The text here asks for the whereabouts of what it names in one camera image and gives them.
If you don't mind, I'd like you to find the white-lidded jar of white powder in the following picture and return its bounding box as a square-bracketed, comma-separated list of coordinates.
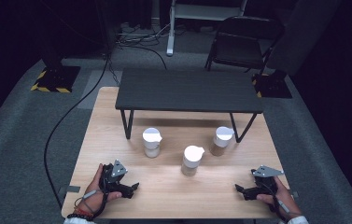
[142, 127, 163, 159]

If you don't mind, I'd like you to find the white metal stand frame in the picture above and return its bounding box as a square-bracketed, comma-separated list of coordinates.
[166, 0, 248, 57]

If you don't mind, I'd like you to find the bundle of floor cables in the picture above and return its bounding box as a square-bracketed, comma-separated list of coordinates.
[114, 21, 173, 70]

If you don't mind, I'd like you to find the black bead bracelet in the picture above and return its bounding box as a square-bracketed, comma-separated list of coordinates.
[66, 212, 95, 222]

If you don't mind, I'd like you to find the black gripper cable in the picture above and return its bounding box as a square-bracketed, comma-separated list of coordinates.
[265, 181, 291, 224]
[74, 186, 110, 218]

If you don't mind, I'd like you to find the black folding chair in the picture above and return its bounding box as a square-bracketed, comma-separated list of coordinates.
[204, 16, 286, 75]

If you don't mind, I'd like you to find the white-lidded jar of brown powder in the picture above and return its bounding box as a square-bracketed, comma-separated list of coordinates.
[209, 126, 235, 157]

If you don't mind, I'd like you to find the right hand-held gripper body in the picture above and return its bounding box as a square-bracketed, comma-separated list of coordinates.
[251, 165, 285, 196]

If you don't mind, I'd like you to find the person's left hand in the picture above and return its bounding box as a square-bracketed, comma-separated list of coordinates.
[81, 163, 123, 215]

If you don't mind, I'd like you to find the red cord bracelet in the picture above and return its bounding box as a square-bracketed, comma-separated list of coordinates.
[76, 206, 94, 217]

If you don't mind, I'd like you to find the black shelf with metal legs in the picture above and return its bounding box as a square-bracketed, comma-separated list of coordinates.
[115, 68, 264, 144]

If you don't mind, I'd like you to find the long black floor cable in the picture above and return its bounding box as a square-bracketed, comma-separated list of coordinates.
[43, 52, 111, 210]

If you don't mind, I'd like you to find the person's right hand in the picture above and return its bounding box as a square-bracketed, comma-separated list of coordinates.
[256, 176, 303, 222]

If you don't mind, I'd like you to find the grey leaning panel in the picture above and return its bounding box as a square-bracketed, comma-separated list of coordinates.
[266, 0, 343, 77]

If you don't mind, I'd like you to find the white-lidded jar of beige powder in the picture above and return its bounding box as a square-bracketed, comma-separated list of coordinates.
[180, 145, 205, 177]

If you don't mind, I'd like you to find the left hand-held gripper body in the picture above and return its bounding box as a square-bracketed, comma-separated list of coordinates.
[99, 159, 134, 194]

